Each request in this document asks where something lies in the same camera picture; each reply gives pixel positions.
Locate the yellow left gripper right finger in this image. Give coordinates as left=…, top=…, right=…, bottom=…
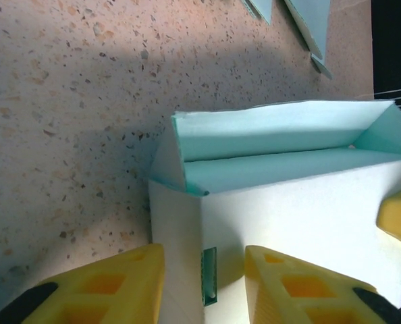
left=244, top=245, right=401, bottom=324

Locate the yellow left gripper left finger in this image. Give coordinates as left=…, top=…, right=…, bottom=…
left=0, top=243, right=166, bottom=324

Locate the light blue paper box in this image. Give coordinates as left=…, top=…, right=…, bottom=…
left=243, top=0, right=333, bottom=80
left=149, top=99, right=401, bottom=324

